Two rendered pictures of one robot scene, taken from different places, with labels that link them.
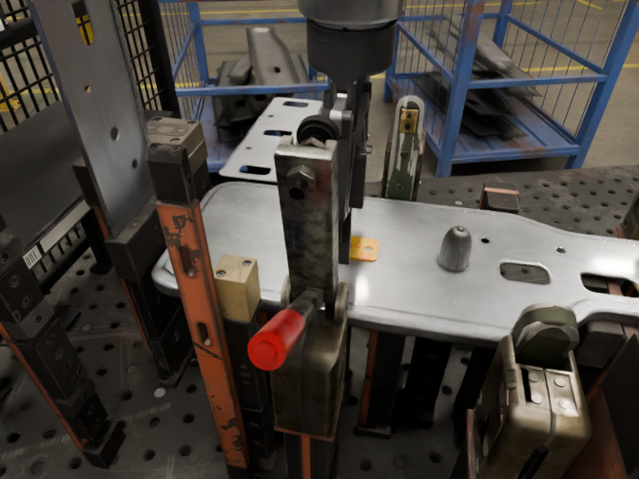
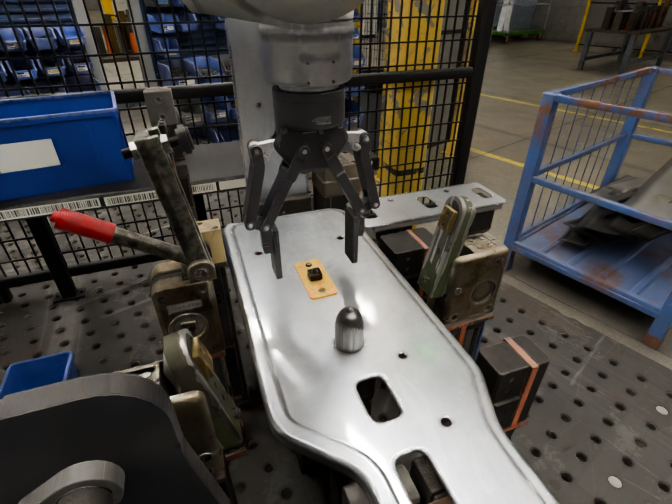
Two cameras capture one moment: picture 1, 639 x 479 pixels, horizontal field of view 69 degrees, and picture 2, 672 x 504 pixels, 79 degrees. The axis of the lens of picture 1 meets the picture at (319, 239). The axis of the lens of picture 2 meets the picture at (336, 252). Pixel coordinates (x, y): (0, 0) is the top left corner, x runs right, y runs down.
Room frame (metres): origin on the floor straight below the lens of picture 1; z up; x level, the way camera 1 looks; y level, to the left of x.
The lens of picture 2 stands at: (0.20, -0.42, 1.33)
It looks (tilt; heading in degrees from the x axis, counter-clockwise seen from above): 33 degrees down; 58
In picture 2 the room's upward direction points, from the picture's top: straight up
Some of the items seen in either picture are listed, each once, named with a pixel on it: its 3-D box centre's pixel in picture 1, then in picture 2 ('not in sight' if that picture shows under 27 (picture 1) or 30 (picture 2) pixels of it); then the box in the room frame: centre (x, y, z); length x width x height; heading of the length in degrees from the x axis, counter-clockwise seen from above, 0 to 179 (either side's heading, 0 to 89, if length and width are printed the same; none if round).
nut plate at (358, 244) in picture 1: (342, 242); (314, 275); (0.41, -0.03, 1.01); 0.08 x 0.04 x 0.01; 78
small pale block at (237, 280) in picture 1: (252, 384); (226, 326); (0.31, 0.08, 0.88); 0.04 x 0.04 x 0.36; 78
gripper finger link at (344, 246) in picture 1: (336, 235); (274, 250); (0.36, -0.02, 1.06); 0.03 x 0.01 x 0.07; 78
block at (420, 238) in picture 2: not in sight; (402, 305); (0.61, 0.01, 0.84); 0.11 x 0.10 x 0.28; 168
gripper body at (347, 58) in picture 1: (349, 72); (310, 129); (0.41, -0.03, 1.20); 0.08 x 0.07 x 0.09; 168
